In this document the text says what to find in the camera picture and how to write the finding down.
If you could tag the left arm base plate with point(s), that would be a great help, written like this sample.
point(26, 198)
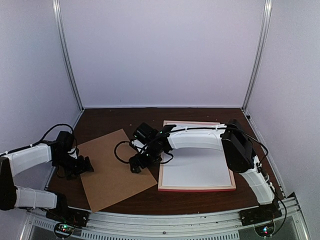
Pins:
point(74, 217)

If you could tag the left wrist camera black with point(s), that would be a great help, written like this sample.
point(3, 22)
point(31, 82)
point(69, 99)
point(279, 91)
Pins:
point(74, 153)

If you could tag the brown backing board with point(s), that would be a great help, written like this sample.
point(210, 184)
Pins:
point(111, 181)

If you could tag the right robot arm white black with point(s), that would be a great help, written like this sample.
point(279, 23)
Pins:
point(228, 138)

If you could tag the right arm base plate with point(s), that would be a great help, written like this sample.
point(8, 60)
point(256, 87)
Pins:
point(258, 215)

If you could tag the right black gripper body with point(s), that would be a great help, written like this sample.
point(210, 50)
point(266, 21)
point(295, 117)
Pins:
point(152, 158)

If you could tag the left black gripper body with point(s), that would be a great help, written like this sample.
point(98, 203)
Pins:
point(71, 166)

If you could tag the right aluminium corner post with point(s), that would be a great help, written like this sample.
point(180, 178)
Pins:
point(264, 30)

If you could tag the landscape photo print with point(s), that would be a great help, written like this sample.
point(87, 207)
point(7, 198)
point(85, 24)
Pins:
point(197, 172)

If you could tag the aluminium front rail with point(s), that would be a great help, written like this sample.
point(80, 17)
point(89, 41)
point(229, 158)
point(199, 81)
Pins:
point(225, 225)

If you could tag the wooden picture frame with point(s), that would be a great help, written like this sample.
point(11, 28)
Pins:
point(197, 188)

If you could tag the left aluminium corner post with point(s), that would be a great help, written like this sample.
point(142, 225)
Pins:
point(66, 57)

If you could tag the aluminium corner post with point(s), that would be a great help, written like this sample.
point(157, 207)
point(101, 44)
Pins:
point(66, 57)
point(264, 30)

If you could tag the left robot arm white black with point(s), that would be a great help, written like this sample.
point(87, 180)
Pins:
point(60, 153)

